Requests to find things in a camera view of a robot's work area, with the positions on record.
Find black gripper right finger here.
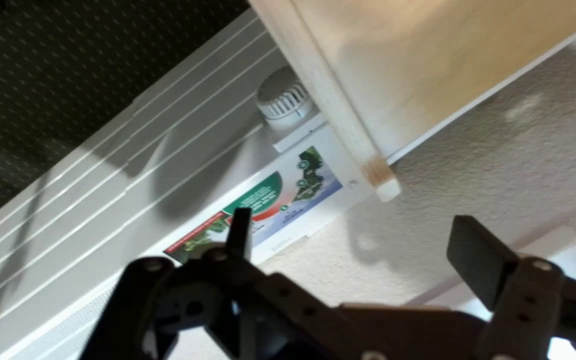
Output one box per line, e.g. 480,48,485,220
445,214,519,311

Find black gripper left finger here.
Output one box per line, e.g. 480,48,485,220
226,208,251,260

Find wooden top drawer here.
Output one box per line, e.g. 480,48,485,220
248,0,576,203

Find green white radiator label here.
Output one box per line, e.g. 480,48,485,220
166,146,341,262

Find white radiator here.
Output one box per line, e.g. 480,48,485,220
0,7,343,360

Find white radiator thermostat knob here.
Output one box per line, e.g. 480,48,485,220
255,66,313,132

